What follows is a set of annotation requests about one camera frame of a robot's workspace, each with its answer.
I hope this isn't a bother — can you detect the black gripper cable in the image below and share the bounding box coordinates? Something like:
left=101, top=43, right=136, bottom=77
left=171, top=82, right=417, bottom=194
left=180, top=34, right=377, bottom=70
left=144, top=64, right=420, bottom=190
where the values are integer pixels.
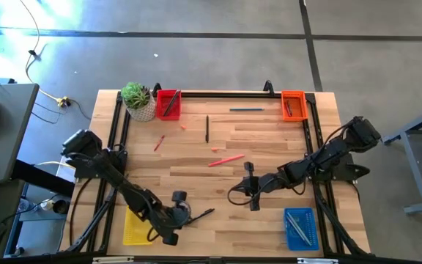
left=227, top=179, right=307, bottom=207
left=145, top=199, right=194, bottom=243

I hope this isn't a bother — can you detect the red plastic bin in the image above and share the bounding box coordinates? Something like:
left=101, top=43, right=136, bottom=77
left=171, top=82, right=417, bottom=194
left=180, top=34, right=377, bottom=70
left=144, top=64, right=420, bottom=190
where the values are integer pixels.
left=155, top=89, right=182, bottom=122

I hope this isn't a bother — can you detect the black round object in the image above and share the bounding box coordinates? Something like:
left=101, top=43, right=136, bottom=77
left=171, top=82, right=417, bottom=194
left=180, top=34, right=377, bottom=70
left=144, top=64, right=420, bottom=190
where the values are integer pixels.
left=52, top=199, right=71, bottom=216

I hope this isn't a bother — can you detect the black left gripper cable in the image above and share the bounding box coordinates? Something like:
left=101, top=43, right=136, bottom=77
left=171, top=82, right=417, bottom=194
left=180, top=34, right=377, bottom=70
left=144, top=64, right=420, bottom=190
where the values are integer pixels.
left=145, top=199, right=194, bottom=243

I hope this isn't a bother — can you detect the black aluminium table frame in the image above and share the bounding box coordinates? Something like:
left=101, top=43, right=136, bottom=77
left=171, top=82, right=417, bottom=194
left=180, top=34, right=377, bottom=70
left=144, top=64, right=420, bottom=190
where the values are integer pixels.
left=59, top=89, right=371, bottom=257

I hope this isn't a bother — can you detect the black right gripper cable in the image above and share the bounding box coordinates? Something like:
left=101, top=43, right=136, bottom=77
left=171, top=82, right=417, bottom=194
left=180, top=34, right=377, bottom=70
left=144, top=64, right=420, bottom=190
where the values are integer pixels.
left=227, top=179, right=307, bottom=207

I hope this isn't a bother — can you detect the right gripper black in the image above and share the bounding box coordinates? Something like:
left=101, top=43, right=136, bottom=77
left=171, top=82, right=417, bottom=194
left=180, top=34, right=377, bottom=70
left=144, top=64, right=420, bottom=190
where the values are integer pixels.
left=243, top=161, right=276, bottom=213

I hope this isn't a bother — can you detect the grey desk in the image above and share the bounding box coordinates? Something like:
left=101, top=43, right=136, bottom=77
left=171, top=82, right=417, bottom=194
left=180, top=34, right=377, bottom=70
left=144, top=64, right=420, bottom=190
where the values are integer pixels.
left=0, top=83, right=40, bottom=184

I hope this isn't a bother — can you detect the silver bracket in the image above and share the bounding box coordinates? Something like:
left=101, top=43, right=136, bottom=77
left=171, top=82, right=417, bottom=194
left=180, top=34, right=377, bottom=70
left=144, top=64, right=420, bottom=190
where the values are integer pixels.
left=297, top=257, right=339, bottom=264
left=92, top=256, right=135, bottom=264

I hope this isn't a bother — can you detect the black desk crossbar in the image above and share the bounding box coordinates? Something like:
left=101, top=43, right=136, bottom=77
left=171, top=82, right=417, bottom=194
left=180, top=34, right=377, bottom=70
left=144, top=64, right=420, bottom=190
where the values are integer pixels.
left=11, top=158, right=76, bottom=198

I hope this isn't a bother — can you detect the long red pen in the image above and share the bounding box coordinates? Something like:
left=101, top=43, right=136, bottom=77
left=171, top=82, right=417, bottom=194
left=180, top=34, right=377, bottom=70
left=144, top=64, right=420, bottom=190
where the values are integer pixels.
left=207, top=153, right=246, bottom=168

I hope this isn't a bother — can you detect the orange plastic bin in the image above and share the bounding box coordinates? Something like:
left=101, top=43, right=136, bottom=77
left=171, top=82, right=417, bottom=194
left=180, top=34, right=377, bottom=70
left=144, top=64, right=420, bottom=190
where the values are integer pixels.
left=281, top=89, right=309, bottom=122

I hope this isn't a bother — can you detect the short red pen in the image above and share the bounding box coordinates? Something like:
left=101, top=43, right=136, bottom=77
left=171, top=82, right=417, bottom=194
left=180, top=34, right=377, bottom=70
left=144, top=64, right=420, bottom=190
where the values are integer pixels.
left=153, top=134, right=166, bottom=153

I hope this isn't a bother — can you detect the yellow plastic bin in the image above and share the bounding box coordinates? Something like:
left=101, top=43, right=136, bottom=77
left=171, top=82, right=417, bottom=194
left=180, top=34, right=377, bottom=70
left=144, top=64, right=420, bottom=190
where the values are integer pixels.
left=122, top=205, right=157, bottom=246

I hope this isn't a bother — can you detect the blue plastic bin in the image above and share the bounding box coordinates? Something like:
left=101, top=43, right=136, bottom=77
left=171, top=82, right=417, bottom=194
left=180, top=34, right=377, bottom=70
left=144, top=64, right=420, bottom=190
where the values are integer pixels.
left=283, top=207, right=320, bottom=252

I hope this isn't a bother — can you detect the grey metal table frame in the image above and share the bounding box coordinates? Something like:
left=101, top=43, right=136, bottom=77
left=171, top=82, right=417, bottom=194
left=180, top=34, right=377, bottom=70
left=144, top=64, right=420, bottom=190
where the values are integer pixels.
left=380, top=101, right=422, bottom=216

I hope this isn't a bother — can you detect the green plant in patterned pot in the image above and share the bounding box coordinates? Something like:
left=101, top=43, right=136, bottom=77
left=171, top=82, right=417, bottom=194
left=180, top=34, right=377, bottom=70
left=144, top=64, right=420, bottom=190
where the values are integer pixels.
left=120, top=81, right=158, bottom=123

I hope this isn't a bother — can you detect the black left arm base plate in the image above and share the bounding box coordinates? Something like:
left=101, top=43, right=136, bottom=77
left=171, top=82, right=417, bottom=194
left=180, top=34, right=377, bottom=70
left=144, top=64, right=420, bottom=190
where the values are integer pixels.
left=66, top=148, right=128, bottom=180

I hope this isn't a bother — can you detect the pale yellow cable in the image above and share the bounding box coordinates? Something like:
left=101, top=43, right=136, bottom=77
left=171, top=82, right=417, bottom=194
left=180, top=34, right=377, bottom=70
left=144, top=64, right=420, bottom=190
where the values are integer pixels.
left=37, top=160, right=77, bottom=170

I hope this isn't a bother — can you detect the yellow-white floor cable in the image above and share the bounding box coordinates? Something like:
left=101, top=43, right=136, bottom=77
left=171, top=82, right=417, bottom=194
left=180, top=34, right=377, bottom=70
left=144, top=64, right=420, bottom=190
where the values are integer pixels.
left=18, top=0, right=71, bottom=108

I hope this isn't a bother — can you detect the silver pen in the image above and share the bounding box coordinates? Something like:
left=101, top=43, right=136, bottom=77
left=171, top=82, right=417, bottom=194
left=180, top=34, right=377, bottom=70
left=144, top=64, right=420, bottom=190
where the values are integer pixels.
left=285, top=213, right=311, bottom=247

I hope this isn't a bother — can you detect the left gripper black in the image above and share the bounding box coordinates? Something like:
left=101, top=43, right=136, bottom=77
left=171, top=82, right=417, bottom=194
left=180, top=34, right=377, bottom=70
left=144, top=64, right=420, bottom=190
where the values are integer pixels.
left=151, top=190, right=199, bottom=246

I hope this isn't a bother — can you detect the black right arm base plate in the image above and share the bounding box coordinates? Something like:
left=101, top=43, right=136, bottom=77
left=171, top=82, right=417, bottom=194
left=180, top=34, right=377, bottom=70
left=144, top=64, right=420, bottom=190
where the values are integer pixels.
left=308, top=152, right=371, bottom=183

